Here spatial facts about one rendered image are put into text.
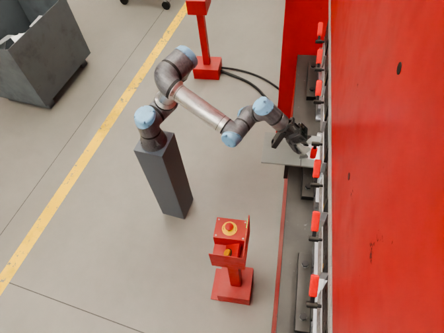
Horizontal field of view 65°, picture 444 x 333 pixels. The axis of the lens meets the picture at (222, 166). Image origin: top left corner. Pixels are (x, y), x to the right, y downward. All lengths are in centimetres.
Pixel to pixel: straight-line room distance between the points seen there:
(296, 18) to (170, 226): 161
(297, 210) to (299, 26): 112
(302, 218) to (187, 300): 109
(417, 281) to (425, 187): 10
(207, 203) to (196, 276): 55
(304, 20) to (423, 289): 192
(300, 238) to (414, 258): 114
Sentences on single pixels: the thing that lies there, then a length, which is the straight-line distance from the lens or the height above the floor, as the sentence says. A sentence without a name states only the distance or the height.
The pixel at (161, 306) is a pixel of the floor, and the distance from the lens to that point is 244.
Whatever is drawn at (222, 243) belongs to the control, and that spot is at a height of 72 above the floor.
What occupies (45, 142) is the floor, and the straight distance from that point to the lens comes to 350.
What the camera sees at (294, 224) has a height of 87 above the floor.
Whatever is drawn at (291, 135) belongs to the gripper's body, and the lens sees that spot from 154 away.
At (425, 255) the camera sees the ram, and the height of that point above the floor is 194.
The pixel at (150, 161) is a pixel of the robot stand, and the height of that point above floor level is 70.
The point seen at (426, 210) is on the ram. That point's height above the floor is 196.
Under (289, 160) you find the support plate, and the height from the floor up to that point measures 100.
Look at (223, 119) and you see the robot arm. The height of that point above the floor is 124.
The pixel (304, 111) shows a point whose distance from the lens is 199.
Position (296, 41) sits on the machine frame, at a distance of 230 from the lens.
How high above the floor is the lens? 230
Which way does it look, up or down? 55 degrees down
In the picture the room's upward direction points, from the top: 8 degrees counter-clockwise
